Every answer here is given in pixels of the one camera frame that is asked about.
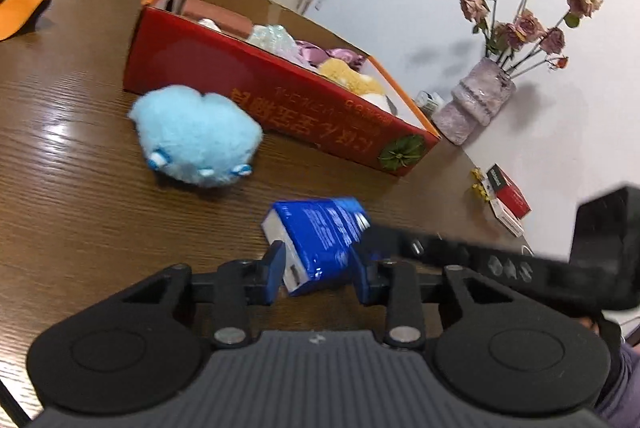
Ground white bubble wrap item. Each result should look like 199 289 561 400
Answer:
247 24 302 57

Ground red black cigarette box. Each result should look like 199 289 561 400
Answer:
486 163 532 219

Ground light blue plush toy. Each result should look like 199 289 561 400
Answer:
128 84 265 188

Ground yellow plush toy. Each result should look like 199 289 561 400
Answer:
317 58 389 97

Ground pink glass vase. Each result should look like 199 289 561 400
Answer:
431 58 517 146

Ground orange fabric cap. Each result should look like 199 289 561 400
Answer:
0 0 52 42

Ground red orange cardboard box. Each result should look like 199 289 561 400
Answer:
122 0 442 179

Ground blue tissue packet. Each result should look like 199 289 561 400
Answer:
261 196 372 298

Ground dried pink roses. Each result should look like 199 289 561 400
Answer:
440 0 604 80

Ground pink satin scrunchie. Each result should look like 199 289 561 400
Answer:
292 39 367 70

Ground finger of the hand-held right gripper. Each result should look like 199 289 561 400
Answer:
357 222 576 296

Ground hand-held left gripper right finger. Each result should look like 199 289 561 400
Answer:
349 247 507 349

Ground small white bottle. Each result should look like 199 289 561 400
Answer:
415 91 447 113

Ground white red cigarette box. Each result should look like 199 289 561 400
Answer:
488 198 525 238

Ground small yellow flowers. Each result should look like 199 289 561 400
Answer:
470 167 494 200

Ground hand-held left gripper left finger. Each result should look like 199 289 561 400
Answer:
120 240 288 349

